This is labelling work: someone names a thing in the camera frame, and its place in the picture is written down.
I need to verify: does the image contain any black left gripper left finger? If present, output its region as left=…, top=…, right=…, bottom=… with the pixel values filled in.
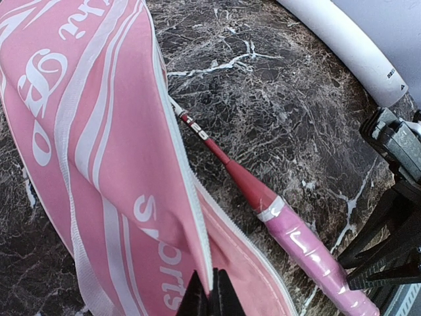
left=176, top=271, right=210, bottom=316

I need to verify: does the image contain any pink racket cover bag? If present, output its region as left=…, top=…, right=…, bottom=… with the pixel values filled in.
left=1, top=1, right=296, bottom=315

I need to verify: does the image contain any pink-handled badminton racket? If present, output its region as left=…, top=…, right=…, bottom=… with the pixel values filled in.
left=170, top=99, right=380, bottom=315

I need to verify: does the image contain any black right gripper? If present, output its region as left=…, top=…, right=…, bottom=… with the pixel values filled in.
left=338, top=107, right=420, bottom=269

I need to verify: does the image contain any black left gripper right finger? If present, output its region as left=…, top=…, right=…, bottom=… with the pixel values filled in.
left=210, top=268, right=245, bottom=316

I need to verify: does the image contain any white shuttlecock tube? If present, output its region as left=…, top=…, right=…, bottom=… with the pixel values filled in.
left=279, top=0, right=409, bottom=107

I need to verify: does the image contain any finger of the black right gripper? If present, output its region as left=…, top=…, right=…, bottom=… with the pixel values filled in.
left=347, top=253, right=420, bottom=290

